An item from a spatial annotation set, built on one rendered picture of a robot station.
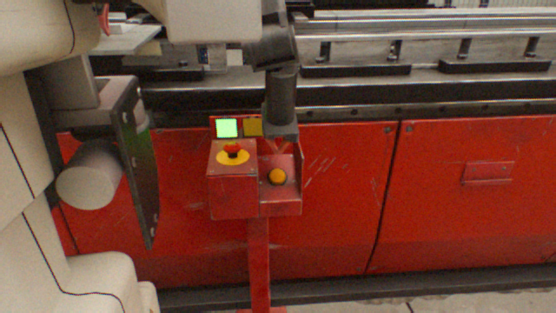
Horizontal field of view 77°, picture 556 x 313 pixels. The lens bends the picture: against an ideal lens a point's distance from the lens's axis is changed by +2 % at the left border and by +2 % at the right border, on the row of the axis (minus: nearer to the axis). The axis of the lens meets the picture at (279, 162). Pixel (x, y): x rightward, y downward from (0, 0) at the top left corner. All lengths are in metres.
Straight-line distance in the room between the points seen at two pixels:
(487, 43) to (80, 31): 1.08
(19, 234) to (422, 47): 1.01
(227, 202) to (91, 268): 0.40
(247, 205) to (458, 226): 0.81
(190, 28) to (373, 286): 1.36
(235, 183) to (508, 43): 0.88
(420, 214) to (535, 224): 0.43
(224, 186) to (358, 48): 0.56
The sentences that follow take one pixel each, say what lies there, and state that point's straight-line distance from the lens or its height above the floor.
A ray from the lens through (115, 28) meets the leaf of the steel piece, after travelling 0.93.
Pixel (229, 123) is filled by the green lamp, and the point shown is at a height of 0.82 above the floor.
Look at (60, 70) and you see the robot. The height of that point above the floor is 1.08.
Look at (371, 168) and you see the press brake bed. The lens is 1.06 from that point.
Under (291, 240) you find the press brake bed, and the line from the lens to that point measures 1.17.
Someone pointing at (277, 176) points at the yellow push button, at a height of 0.72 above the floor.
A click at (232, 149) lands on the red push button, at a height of 0.81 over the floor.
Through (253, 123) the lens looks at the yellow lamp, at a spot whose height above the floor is 0.82.
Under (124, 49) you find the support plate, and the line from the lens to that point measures 0.77.
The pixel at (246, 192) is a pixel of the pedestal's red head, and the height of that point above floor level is 0.73.
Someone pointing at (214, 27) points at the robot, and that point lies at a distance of 0.20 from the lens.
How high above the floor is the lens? 1.16
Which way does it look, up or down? 31 degrees down
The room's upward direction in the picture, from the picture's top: straight up
